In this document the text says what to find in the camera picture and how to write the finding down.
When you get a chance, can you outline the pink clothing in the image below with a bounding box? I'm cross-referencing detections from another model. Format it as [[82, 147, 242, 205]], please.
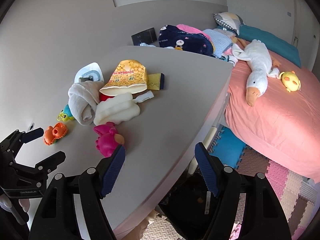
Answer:
[[176, 24, 210, 40]]

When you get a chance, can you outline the white gloved left hand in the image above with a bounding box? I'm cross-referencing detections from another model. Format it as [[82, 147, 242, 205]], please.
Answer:
[[0, 194, 30, 213]]

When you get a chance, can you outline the pink bed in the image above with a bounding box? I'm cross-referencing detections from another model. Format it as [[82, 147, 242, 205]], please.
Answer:
[[225, 51, 319, 183]]

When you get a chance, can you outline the colourful foam floor mat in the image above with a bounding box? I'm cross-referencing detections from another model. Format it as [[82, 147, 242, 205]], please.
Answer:
[[142, 127, 319, 239]]

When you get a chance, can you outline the teal pillow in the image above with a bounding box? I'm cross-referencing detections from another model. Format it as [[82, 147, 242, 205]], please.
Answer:
[[217, 24, 302, 68]]

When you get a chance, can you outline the checkered patchwork pillow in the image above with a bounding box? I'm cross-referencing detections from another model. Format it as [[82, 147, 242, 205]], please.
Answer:
[[214, 12, 244, 35]]

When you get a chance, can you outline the pink bird toy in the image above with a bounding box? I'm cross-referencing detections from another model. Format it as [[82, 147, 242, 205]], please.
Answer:
[[93, 122, 125, 158]]

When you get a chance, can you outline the black trash bag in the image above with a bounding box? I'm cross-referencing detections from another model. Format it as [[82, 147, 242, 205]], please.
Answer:
[[158, 164, 240, 239]]

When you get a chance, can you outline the black wall socket panel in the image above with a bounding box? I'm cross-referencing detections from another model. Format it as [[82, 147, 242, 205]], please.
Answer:
[[131, 28, 157, 46]]

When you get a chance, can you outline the red heart plush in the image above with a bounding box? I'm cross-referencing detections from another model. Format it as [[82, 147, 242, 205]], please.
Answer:
[[99, 93, 113, 102]]

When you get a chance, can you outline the orange crab toy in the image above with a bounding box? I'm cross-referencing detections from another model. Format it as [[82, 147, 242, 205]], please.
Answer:
[[43, 122, 68, 146]]

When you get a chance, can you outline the small yellow snack packet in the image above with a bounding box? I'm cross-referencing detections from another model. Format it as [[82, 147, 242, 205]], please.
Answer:
[[147, 73, 165, 90]]

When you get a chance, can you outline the light blue folded blanket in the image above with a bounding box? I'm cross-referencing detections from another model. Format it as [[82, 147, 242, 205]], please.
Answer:
[[203, 28, 238, 58]]

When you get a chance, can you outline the yellow soybean milk bag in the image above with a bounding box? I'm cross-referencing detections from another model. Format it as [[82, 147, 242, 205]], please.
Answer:
[[100, 60, 148, 96]]

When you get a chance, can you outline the navy rabbit blanket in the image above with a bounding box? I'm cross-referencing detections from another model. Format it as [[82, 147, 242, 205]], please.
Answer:
[[158, 25, 215, 56]]

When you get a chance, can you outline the yellow chick plush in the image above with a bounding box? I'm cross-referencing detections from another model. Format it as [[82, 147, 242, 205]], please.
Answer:
[[279, 71, 301, 93]]

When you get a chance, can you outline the blue whale blister package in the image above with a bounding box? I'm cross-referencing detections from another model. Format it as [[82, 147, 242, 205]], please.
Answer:
[[74, 62, 104, 83]]

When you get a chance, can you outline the white goose plush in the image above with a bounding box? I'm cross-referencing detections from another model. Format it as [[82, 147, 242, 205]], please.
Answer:
[[232, 38, 280, 107]]

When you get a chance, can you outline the green blue frog toy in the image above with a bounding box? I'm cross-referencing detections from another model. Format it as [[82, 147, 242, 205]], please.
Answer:
[[57, 105, 75, 122]]

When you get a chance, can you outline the grey towel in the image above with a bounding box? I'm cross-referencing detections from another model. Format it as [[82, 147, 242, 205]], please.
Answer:
[[68, 81, 104, 126]]

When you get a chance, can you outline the white plastic clip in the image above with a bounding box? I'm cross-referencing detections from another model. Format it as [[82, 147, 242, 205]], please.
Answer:
[[133, 91, 154, 103]]

